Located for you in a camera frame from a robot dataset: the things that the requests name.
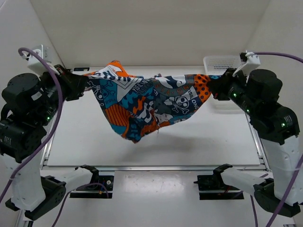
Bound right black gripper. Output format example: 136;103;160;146
206;67;257;115

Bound colourful patterned shorts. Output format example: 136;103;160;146
86;61;219;143

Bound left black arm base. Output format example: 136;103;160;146
70;165;114;199

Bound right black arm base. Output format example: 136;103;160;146
194;164;244;201

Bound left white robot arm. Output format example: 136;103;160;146
0;65;99;221

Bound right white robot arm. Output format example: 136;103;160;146
207;69;303;217

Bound white perforated plastic basket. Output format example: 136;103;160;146
203;55;242;114

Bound small black corner label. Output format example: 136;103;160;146
73;67;90;71

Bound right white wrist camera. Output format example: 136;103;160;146
232;52;260;77

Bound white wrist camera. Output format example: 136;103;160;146
232;52;260;77
20;44;56;75

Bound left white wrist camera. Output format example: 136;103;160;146
20;44;56;75

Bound left aluminium side rail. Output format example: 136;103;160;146
40;133;55;170

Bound aluminium side rail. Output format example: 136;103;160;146
245;114;270;171
40;133;55;170

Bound aluminium front rail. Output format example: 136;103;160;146
41;165;269;172

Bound right aluminium side rail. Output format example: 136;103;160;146
245;114;270;171

